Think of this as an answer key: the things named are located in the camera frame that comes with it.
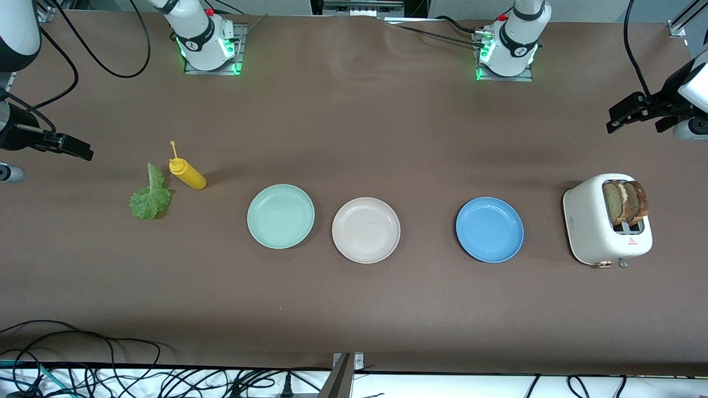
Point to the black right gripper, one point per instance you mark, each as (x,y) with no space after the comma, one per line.
(15,135)

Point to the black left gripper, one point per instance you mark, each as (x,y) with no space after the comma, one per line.
(667,99)

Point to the green lettuce leaf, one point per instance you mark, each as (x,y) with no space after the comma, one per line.
(149,202)

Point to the light wheat bread slice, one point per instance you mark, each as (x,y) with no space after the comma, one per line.
(613,202)

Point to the yellow squeeze bottle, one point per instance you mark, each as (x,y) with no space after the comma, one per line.
(191,177)

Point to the beige plate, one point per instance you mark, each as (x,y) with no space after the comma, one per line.
(366,230)

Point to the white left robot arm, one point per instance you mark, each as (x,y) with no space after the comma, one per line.
(514,61)

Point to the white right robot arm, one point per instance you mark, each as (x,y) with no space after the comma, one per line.
(207,55)

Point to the blue plate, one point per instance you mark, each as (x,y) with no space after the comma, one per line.
(489,229)

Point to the mint green plate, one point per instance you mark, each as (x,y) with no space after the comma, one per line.
(281,216)

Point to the dark crust bread slice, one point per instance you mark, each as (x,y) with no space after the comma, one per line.
(639,202)

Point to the cream white toaster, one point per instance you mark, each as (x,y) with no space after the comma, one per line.
(586,221)

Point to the brown table cover sheet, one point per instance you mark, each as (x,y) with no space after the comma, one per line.
(354,138)

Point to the black power plug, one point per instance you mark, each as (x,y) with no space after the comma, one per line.
(287,386)

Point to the silver aluminium frame strut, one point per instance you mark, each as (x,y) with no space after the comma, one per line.
(52,10)
(683,25)

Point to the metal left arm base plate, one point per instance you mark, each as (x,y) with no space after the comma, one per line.
(525,78)

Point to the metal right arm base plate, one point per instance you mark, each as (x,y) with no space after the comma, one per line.
(239,52)

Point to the grey metal frame piece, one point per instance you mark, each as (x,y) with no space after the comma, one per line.
(362,8)

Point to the grey aluminium camera post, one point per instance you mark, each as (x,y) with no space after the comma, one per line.
(338,381)

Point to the silver post foot bracket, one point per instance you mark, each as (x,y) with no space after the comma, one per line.
(358,362)

